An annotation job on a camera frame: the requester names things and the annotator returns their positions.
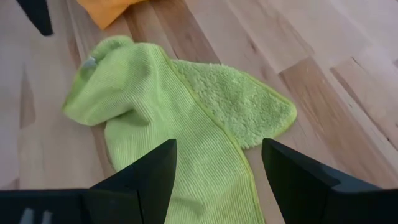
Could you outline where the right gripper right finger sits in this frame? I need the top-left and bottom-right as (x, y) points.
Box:
(261, 138), (382, 224)

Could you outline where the orange microfiber towel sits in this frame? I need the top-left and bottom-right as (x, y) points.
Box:
(76, 0), (147, 30)

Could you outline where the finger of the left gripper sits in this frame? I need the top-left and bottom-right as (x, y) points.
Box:
(16, 0), (54, 37)

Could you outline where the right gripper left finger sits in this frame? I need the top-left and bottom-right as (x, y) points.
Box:
(90, 138), (178, 224)

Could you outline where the green microfiber towel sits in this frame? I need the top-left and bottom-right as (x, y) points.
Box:
(62, 34), (299, 224)

